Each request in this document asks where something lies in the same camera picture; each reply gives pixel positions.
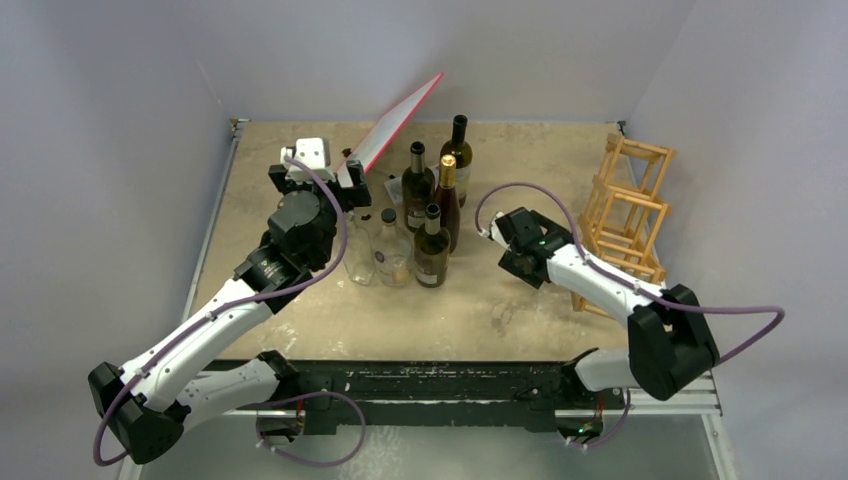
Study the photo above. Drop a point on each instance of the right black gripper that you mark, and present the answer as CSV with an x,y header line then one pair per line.
x,y
515,221

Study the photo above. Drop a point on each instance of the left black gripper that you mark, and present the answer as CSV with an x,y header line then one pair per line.
x,y
354,196

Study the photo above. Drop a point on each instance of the clear white-label wine bottle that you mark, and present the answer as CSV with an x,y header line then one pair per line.
x,y
391,251

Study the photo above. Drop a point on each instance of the red wine bottle gold cap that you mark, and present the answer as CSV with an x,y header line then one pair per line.
x,y
447,198

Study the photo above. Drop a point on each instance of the green wine bottle bottom row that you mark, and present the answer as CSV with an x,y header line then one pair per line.
x,y
432,243

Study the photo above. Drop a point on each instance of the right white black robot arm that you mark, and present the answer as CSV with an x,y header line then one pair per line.
x,y
669,343

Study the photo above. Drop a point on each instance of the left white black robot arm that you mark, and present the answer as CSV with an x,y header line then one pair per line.
x,y
150,401

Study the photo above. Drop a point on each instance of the empty clear glass bottle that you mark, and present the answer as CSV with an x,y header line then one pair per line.
x,y
357,258

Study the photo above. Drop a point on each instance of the wooden wine rack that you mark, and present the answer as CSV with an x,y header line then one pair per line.
x,y
621,221

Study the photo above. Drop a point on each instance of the pink framed whiteboard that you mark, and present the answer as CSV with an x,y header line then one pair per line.
x,y
373,145

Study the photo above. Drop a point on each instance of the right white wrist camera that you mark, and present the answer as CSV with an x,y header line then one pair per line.
x,y
494,231

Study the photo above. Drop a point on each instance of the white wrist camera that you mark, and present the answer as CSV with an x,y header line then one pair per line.
x,y
310,156
494,231

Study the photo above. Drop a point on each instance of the black wire whiteboard stand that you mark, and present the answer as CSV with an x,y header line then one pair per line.
x,y
380,198

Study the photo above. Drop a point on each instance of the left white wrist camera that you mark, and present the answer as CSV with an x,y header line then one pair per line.
x,y
310,156

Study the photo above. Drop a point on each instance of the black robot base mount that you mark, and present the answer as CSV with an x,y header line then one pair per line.
x,y
537,396

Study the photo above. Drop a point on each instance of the aluminium table edge rail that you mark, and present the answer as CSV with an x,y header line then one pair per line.
x,y
237,127

